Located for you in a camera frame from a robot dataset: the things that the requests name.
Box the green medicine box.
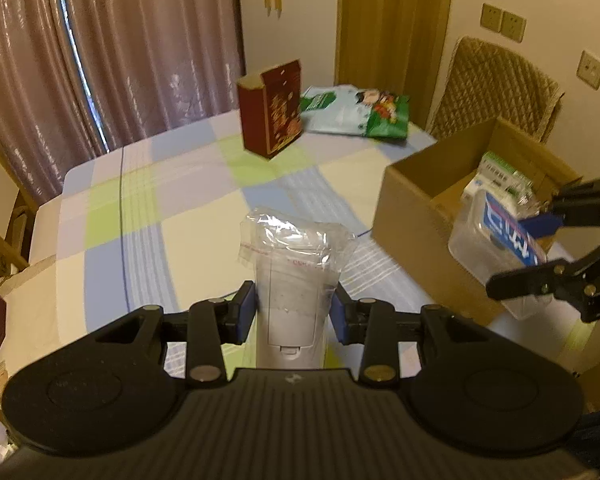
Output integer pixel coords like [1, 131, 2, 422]
[477, 152, 536, 201]

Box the checked cloth covered desktop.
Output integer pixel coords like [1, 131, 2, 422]
[27, 110, 571, 381]

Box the beige wall socket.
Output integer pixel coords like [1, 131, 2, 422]
[501, 10, 527, 43]
[480, 2, 503, 31]

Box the clear bag with white device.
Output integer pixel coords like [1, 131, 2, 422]
[237, 206, 358, 371]

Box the cardboard box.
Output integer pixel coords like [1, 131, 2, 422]
[371, 117, 583, 331]

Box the beige bear print cloth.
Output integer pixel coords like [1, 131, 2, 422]
[0, 252, 88, 411]

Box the pink curtain panel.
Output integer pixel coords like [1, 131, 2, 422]
[0, 0, 106, 206]
[62, 0, 246, 153]

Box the dark red gift box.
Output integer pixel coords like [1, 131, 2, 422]
[236, 59, 305, 161]

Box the wooden door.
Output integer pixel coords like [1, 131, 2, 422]
[336, 0, 456, 128]

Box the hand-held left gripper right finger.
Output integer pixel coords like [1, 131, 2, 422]
[329, 282, 483, 388]

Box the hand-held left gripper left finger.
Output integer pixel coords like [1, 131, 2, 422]
[97, 280, 257, 390]

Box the blue label plastic box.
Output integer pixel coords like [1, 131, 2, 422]
[447, 190, 561, 321]

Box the quilted cover chair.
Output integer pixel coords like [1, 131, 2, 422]
[425, 35, 566, 146]

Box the green white snack bag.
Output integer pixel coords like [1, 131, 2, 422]
[299, 84, 412, 142]

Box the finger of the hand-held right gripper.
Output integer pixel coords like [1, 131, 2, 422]
[485, 220, 600, 306]
[519, 174, 600, 241]

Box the white cutout wooden chair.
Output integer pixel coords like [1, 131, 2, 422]
[0, 132, 43, 281]

